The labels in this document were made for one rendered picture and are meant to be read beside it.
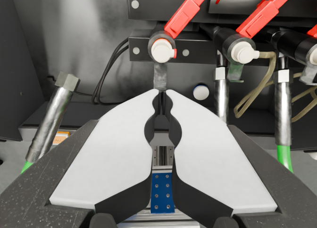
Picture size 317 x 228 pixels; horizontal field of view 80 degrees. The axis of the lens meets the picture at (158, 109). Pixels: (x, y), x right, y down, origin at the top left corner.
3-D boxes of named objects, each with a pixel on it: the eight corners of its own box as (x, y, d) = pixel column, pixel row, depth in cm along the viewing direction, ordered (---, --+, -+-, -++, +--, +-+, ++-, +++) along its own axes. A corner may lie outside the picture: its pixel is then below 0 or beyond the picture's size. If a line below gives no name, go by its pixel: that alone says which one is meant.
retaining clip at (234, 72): (238, 77, 21) (243, 82, 20) (223, 77, 21) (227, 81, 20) (246, 47, 19) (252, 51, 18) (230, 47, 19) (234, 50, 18)
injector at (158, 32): (153, 39, 39) (147, 81, 21) (154, 12, 36) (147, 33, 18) (167, 40, 39) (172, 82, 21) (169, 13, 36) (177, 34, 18)
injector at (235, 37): (192, 41, 39) (220, 84, 21) (196, 14, 36) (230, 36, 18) (206, 42, 39) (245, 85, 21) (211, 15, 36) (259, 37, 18)
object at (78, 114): (54, 106, 58) (22, 141, 44) (51, 93, 56) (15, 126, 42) (258, 114, 59) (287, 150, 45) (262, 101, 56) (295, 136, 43)
